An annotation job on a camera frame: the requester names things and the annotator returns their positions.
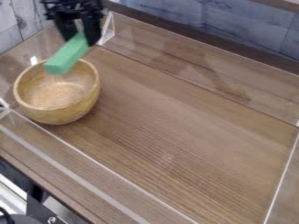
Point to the clear acrylic enclosure wall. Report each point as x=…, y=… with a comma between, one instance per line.
x=191, y=140

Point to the clear acrylic corner bracket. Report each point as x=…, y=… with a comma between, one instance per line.
x=107, y=29

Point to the wooden bowl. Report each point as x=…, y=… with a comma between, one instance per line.
x=58, y=99

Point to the black metal table bracket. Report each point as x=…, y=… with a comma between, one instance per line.
x=38, y=210

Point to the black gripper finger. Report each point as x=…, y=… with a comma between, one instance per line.
x=91, y=27
x=66, y=26

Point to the green rectangular block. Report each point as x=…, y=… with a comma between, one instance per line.
x=65, y=59

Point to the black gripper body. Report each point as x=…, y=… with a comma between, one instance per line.
x=71, y=7

